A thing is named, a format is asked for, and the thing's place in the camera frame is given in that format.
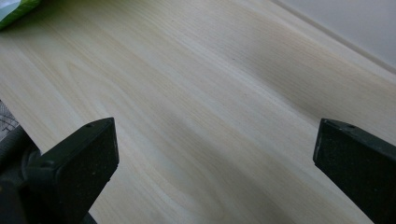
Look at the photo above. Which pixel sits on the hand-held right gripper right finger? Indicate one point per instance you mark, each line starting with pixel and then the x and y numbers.
pixel 361 165

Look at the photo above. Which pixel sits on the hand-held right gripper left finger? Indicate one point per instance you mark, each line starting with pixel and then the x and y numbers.
pixel 77 161

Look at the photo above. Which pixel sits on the green plastic bag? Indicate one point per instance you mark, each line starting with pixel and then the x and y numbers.
pixel 15 9

